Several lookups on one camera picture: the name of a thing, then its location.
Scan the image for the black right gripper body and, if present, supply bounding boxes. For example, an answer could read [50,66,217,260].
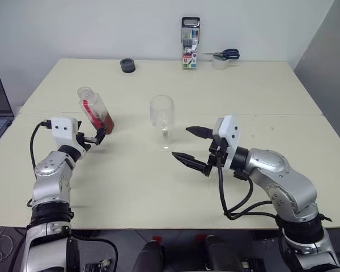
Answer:
[205,138,230,177]

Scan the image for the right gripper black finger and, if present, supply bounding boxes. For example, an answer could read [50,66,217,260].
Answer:
[185,125,215,139]
[171,151,209,175]

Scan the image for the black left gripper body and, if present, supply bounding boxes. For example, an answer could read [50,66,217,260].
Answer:
[76,131,99,152]

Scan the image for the clear bottle with red label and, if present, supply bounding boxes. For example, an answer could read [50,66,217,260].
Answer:
[76,86,115,135]

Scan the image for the clear wine glass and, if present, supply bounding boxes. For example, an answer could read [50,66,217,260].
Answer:
[149,95,177,152]

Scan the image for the clear tape roll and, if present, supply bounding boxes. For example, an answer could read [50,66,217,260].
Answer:
[211,54,231,70]

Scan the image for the marker pen case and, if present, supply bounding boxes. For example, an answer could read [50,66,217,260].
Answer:
[181,16,201,70]

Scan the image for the dark rounded shape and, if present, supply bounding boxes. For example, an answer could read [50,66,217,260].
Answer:
[135,240,167,272]
[205,235,239,272]

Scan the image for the grey partition panel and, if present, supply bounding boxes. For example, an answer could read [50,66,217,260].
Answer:
[293,0,340,155]

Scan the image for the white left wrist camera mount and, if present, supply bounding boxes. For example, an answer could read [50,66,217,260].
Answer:
[50,117,84,155]

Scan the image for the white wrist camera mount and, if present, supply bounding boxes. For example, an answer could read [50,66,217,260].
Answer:
[50,117,84,155]
[212,114,242,172]

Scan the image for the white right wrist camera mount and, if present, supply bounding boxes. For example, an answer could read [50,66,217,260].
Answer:
[212,114,242,172]

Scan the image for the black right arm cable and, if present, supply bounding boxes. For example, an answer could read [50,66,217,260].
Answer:
[217,158,279,222]

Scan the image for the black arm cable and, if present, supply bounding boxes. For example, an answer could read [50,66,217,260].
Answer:
[29,120,53,171]
[217,158,279,222]

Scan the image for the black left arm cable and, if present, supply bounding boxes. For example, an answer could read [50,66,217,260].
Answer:
[29,120,53,171]

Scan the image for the blue handled scissors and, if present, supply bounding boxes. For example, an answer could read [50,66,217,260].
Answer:
[201,48,241,61]

